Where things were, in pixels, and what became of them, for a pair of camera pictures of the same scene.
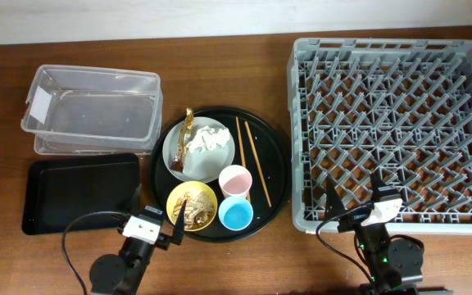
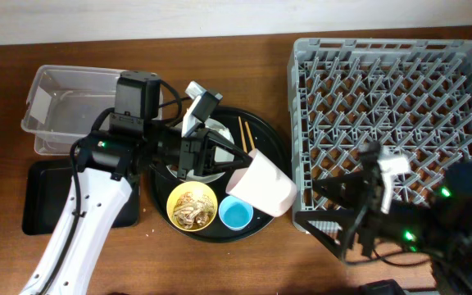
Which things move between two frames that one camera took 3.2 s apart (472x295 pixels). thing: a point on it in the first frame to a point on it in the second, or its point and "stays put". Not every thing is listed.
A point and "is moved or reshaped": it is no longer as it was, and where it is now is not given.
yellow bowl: [201, 206] stays put
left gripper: [163, 241] to [200, 154]
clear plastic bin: [93, 111] stays put
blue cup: [235, 213] stays put
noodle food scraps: [199, 211] stays put
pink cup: [235, 180] is moved or reshaped
